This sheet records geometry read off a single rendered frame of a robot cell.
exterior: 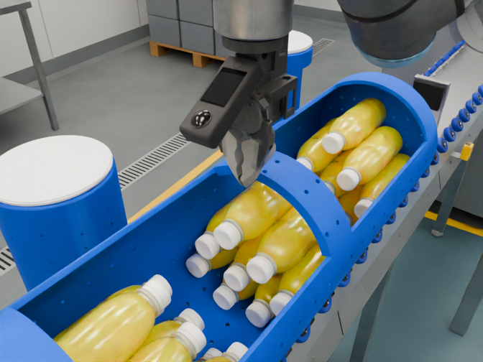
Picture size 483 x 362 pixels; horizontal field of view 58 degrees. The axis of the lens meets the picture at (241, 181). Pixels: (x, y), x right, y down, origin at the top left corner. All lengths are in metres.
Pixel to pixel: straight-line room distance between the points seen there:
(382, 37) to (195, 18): 3.82
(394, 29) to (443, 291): 1.87
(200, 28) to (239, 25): 3.78
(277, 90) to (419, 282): 1.82
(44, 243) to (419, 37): 0.84
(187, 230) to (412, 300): 1.54
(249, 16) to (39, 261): 0.79
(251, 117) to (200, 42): 3.78
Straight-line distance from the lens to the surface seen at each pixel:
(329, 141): 0.87
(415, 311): 2.15
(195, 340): 0.57
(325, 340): 0.88
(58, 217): 1.00
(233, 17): 0.49
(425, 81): 1.43
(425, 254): 2.42
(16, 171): 1.10
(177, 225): 0.77
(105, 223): 1.07
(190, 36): 4.37
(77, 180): 1.02
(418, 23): 0.52
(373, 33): 0.50
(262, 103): 0.52
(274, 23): 0.49
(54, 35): 4.50
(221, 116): 0.48
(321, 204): 0.64
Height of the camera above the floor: 1.59
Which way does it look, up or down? 36 degrees down
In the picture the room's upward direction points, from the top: straight up
